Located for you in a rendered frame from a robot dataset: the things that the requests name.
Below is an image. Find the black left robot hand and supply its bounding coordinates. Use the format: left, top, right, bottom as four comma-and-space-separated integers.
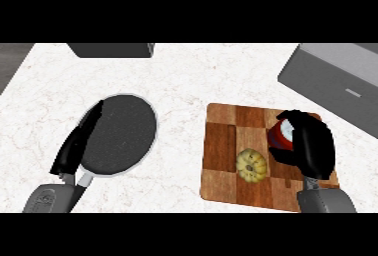
48, 99, 106, 176

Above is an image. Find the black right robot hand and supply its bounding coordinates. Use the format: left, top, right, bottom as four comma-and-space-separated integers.
267, 109, 336, 181

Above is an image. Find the red can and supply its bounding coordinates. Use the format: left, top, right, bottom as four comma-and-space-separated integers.
267, 118, 296, 151

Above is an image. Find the checkered wooden cutting board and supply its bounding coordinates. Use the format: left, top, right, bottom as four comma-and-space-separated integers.
197, 102, 341, 213

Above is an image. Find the dark grey box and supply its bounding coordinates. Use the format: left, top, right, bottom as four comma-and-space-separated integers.
66, 43, 156, 59

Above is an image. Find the dark grey frying pan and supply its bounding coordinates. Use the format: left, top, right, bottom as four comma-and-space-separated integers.
73, 93, 159, 188

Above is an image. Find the yellow squash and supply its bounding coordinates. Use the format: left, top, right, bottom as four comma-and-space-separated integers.
234, 148, 268, 184

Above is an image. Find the large grey appliance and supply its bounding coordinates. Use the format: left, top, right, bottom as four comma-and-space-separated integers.
276, 43, 378, 140

